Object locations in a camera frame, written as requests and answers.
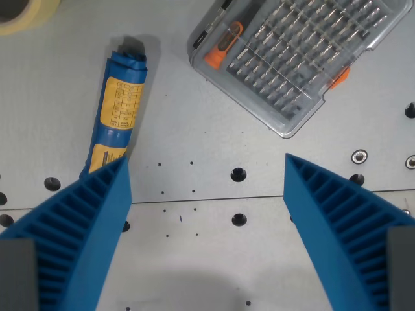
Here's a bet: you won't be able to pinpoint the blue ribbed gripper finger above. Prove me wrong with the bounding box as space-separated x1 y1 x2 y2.
283 153 415 311
0 155 133 311

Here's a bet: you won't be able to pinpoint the rolled blue bag yellow label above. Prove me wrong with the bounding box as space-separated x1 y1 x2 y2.
78 50 148 179

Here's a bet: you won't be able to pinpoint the clear screwdriver bit set case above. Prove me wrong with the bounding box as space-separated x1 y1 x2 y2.
187 0 414 139

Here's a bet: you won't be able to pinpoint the beige masking tape roll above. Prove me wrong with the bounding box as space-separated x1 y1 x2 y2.
0 0 62 36

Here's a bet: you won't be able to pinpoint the orange black screwdriver handle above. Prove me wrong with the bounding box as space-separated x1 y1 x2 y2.
203 0 252 69

